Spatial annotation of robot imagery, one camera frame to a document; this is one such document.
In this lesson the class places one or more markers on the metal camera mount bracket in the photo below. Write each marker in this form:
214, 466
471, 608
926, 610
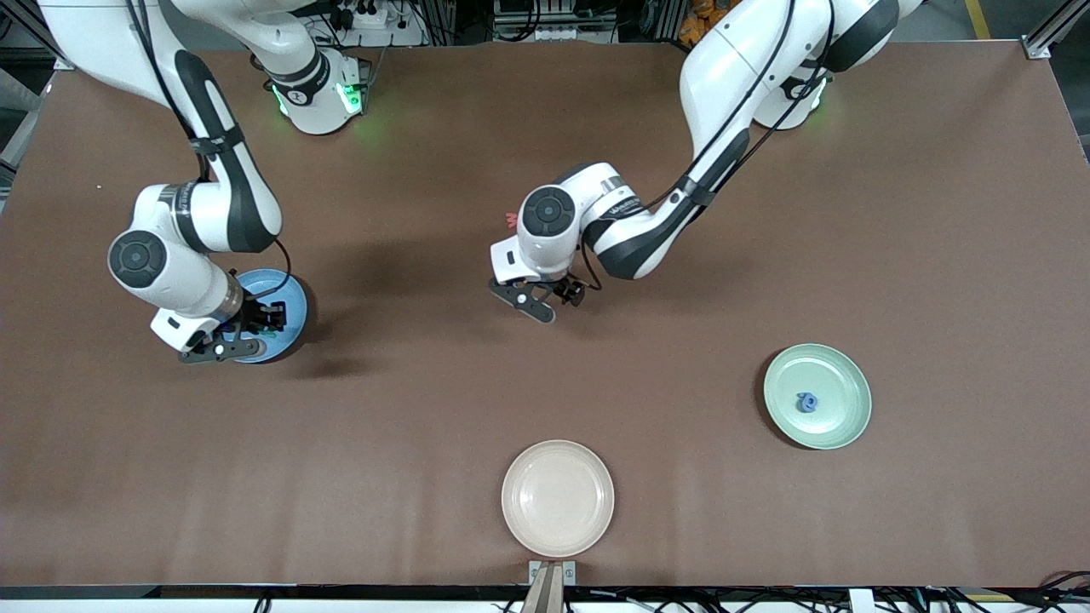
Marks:
553, 587

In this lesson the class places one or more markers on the white ventilated equipment box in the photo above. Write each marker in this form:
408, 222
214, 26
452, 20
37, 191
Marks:
553, 34

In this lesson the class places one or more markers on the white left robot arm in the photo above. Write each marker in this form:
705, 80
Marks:
732, 51

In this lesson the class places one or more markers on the aluminium frame post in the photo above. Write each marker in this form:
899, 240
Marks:
61, 61
1037, 47

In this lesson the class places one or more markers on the orange snack packets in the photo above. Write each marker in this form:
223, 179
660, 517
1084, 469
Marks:
702, 10

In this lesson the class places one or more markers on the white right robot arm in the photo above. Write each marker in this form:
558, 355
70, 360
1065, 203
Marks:
170, 281

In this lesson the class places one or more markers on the blue plate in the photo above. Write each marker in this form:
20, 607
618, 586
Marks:
294, 298

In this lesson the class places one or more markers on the brown table cover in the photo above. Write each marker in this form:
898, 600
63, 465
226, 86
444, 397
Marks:
545, 400

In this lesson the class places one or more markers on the beige plate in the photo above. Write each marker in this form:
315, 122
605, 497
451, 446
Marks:
558, 498

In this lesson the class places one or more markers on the green plate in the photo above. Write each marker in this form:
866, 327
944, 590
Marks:
839, 426

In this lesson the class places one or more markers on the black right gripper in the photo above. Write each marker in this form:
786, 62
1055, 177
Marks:
255, 314

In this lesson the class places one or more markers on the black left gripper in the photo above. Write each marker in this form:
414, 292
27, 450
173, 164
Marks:
568, 291

